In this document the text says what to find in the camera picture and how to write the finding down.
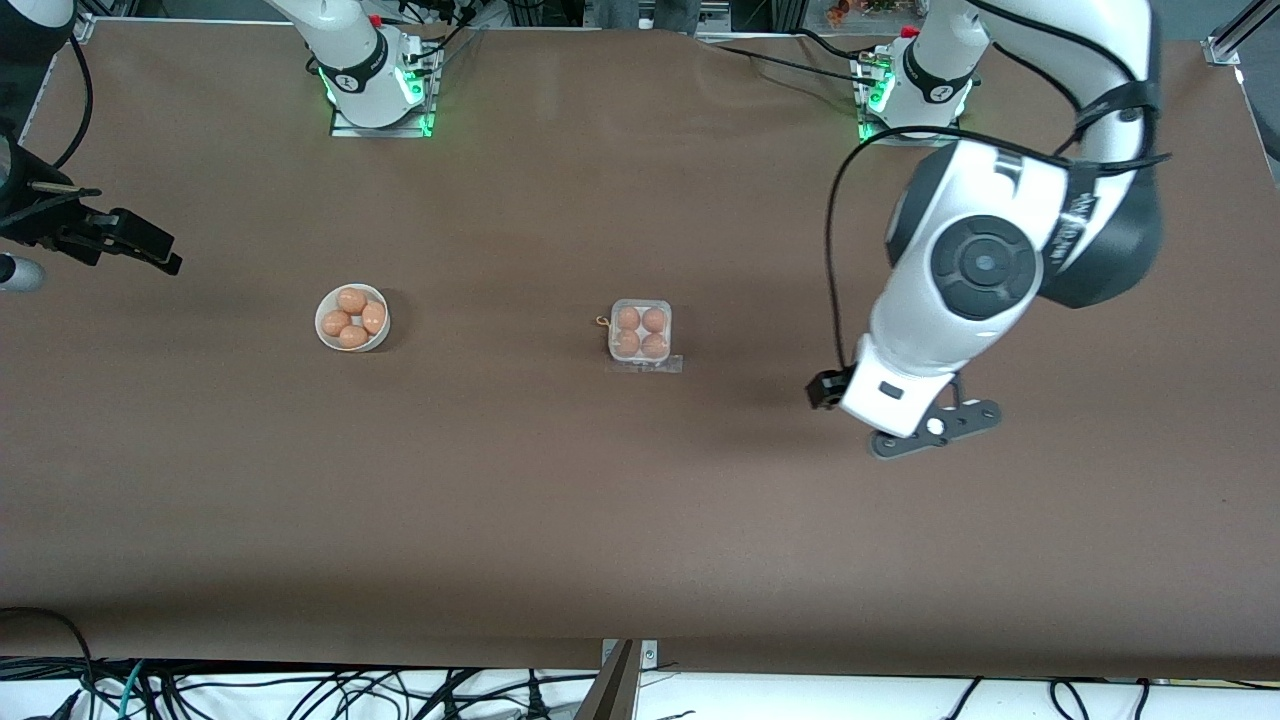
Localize white round bowl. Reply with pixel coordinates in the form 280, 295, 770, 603
315, 283, 391, 353

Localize clear plastic egg carton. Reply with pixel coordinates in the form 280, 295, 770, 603
608, 298, 673, 363

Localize black cable on table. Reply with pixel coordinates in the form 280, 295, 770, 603
712, 42, 879, 87
793, 27, 873, 63

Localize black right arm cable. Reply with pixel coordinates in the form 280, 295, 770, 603
50, 35, 94, 171

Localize black cable tangle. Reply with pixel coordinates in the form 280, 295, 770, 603
150, 665, 601, 720

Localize teal cable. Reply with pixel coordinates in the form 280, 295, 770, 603
116, 660, 153, 720

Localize black looped floor cable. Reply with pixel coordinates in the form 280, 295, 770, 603
0, 606, 97, 720

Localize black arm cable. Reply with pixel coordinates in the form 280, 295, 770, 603
50, 35, 94, 171
825, 0, 1171, 376

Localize person in grey clothes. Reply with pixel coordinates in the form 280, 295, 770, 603
590, 0, 701, 33

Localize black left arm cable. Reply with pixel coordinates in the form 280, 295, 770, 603
825, 0, 1171, 376

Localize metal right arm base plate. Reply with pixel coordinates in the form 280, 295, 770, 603
330, 45, 437, 139

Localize orange artificial flowers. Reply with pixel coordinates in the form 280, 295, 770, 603
824, 0, 901, 27

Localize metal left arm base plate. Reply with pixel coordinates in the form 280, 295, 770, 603
858, 55, 963, 149

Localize black base cable bundle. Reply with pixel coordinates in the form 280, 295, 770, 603
398, 0, 493, 73

